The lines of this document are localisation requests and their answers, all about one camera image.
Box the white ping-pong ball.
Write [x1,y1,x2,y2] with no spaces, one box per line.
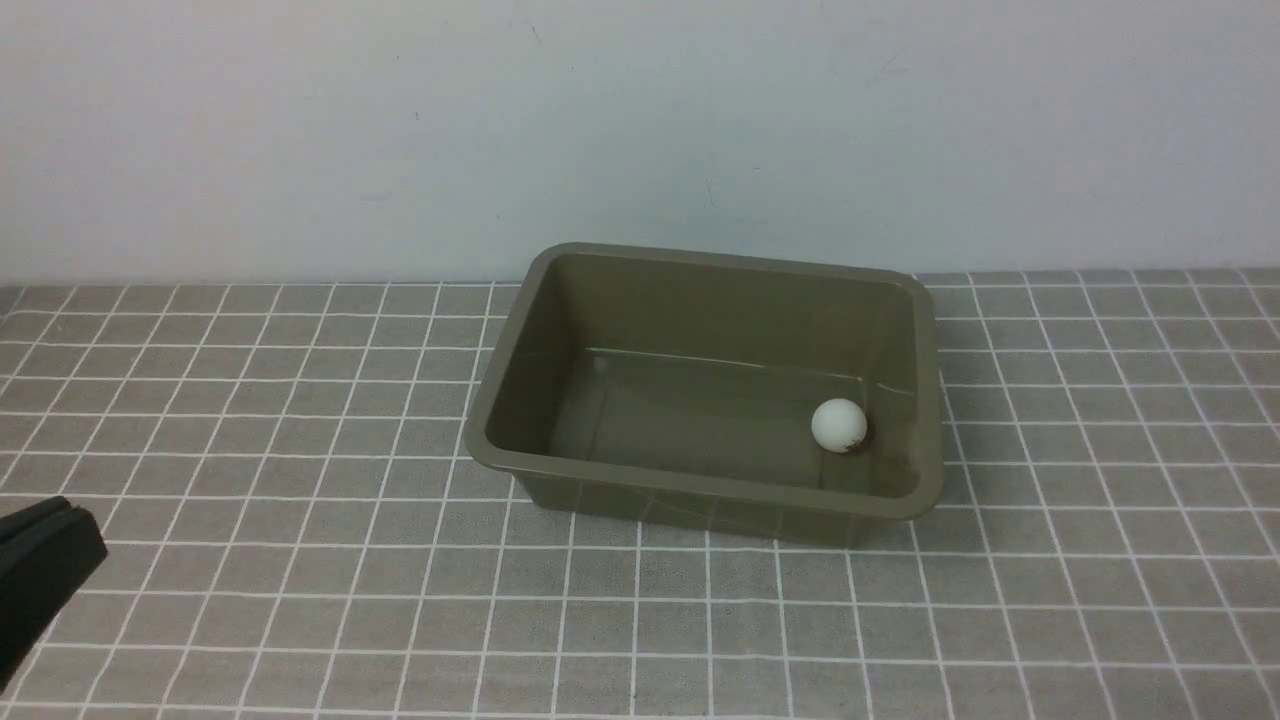
[810,398,870,454]

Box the grey checked tablecloth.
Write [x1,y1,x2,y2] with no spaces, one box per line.
[1,269,1279,719]

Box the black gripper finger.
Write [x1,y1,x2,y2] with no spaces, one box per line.
[1,509,109,691]

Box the olive green plastic bin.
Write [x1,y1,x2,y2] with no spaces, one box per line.
[463,243,945,548]

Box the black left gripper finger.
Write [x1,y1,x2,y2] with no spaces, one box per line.
[1,496,73,547]

